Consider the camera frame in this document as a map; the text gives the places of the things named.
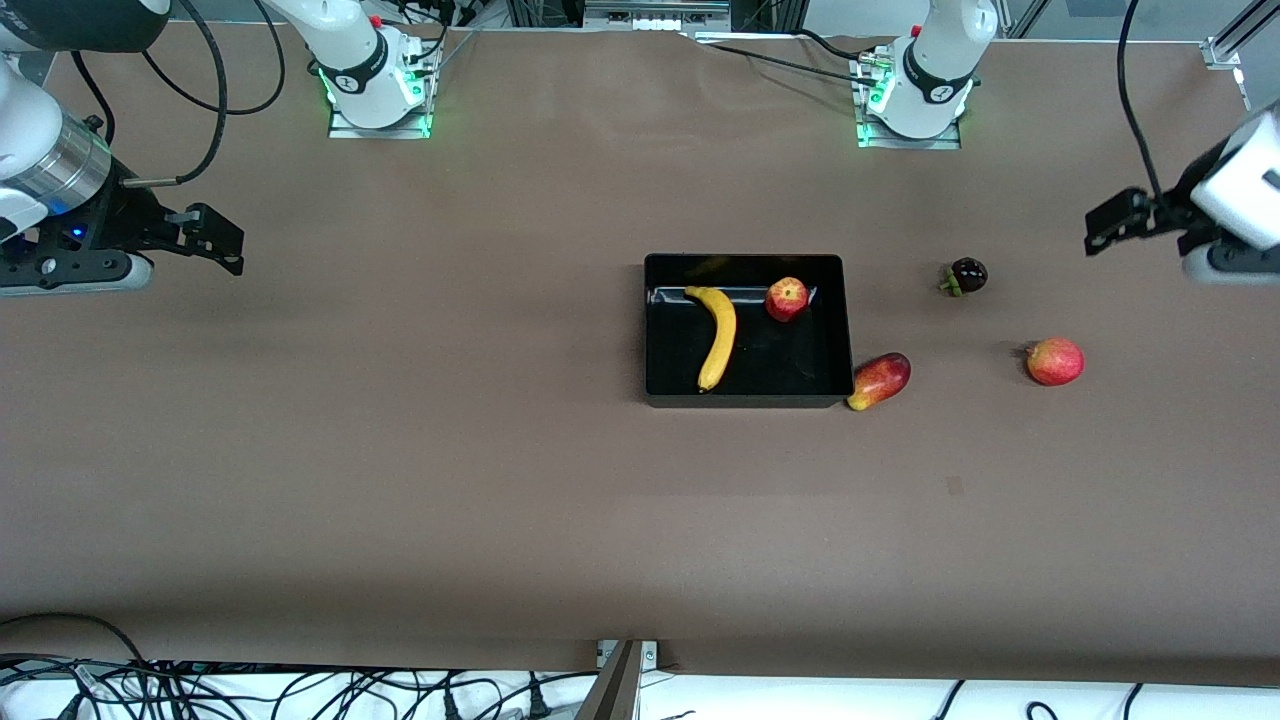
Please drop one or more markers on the metal table edge bracket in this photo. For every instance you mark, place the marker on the metal table edge bracket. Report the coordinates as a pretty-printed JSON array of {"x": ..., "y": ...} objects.
[{"x": 650, "y": 655}]

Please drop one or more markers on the silver metal rail unit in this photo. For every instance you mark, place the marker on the silver metal rail unit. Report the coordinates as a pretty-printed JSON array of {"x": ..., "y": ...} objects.
[{"x": 655, "y": 15}]

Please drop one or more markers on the yellow banana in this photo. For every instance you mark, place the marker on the yellow banana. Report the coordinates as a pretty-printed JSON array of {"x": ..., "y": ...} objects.
[{"x": 722, "y": 340}]

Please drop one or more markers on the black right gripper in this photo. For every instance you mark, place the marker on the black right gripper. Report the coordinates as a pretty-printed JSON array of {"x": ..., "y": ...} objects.
[{"x": 118, "y": 217}]

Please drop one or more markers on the small red apple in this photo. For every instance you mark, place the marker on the small red apple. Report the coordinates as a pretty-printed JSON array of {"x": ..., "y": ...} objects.
[{"x": 787, "y": 300}]

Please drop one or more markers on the aluminium corner profile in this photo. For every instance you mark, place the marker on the aluminium corner profile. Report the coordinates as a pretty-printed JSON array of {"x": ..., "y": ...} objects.
[{"x": 1225, "y": 50}]

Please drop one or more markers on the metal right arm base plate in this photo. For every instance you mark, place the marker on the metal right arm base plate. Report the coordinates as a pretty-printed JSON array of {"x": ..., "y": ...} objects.
[{"x": 400, "y": 132}]

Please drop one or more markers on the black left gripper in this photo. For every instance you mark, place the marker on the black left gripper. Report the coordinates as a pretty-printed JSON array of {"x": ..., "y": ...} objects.
[{"x": 1176, "y": 206}]

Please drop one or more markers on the grey aluminium post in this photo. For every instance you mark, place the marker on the grey aluminium post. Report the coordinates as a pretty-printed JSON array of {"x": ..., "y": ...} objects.
[{"x": 612, "y": 695}]

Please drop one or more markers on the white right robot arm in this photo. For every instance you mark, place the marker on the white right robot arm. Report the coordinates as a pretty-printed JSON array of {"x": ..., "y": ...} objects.
[{"x": 350, "y": 50}]

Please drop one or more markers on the red apple far right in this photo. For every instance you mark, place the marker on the red apple far right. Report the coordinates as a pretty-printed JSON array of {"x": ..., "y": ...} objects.
[{"x": 1055, "y": 362}]

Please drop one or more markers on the red yellow mango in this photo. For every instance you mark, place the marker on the red yellow mango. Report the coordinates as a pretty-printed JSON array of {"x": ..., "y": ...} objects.
[{"x": 880, "y": 381}]

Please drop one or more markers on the dark purple mangosteen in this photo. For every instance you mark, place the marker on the dark purple mangosteen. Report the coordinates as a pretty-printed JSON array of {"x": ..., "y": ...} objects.
[{"x": 968, "y": 274}]

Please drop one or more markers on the black plastic box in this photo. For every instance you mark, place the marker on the black plastic box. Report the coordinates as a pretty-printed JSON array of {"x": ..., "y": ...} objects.
[{"x": 780, "y": 360}]

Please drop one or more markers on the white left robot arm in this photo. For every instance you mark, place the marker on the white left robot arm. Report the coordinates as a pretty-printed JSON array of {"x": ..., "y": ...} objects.
[{"x": 940, "y": 70}]

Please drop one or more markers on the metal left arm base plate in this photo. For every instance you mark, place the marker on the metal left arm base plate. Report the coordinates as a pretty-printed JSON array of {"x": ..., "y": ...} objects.
[{"x": 945, "y": 143}]

